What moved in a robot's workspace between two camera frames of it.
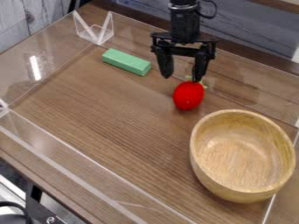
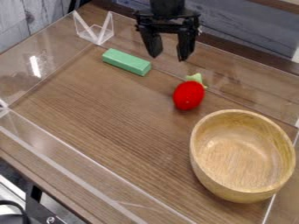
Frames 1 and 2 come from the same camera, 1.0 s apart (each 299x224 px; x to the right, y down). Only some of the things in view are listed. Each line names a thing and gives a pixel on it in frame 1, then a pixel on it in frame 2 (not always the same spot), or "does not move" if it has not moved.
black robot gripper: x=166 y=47 -> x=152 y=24
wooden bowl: x=242 y=156 does not move
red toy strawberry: x=188 y=94 does not move
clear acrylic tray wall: x=86 y=105 does not move
